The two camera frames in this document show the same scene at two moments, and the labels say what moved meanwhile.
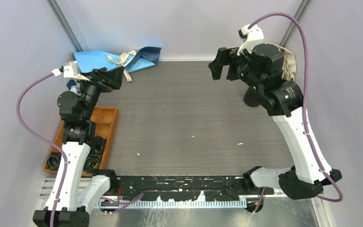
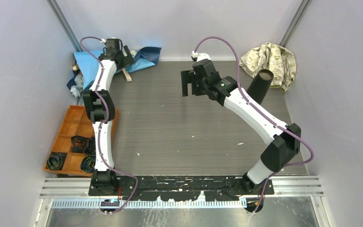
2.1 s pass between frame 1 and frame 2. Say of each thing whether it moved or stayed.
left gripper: moved
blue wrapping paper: stayed
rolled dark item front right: stayed
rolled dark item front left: stayed
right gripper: moved
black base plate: stayed
